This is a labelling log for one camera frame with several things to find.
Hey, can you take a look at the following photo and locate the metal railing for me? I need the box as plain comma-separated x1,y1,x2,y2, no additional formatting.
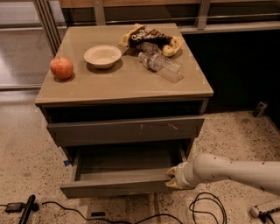
31,0,280,52

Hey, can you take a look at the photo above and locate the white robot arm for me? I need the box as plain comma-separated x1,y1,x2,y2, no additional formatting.
165,154,280,195

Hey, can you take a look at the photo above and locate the red apple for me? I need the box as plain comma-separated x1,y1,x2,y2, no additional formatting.
50,57,74,80

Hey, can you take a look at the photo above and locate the grey drawer cabinet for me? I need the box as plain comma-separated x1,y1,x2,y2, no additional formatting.
35,23,214,193

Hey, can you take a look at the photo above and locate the black coiled cable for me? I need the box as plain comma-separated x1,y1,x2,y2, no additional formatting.
188,192,228,224

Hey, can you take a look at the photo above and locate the grey drawer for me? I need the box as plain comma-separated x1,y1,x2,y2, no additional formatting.
47,115,204,147
60,140,189,199

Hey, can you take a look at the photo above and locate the dark wall device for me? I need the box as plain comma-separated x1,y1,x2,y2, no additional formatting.
252,101,268,118

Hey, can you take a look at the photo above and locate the black power adapter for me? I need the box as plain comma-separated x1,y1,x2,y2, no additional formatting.
5,202,24,213

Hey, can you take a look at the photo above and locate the brown chip bag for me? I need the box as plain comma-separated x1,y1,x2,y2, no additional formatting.
119,24,183,57

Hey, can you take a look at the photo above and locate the white power strip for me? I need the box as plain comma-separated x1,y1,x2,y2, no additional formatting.
250,199,280,218

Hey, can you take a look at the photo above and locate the grey top drawer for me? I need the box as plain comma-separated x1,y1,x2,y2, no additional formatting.
47,115,204,147

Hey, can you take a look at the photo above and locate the clear plastic water bottle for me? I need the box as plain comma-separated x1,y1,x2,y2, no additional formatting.
138,52,184,83

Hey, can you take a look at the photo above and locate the small black floor block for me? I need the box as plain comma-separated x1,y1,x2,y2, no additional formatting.
91,212,106,217

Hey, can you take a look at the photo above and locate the white paper bowl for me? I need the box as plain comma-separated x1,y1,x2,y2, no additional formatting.
84,45,122,69

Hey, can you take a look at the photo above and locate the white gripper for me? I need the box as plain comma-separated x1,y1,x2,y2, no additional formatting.
165,162,200,189

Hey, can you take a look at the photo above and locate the black bar tool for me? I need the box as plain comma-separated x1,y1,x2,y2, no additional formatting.
18,195,39,224

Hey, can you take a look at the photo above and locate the black floor cable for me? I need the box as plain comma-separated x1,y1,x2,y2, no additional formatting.
41,200,184,224

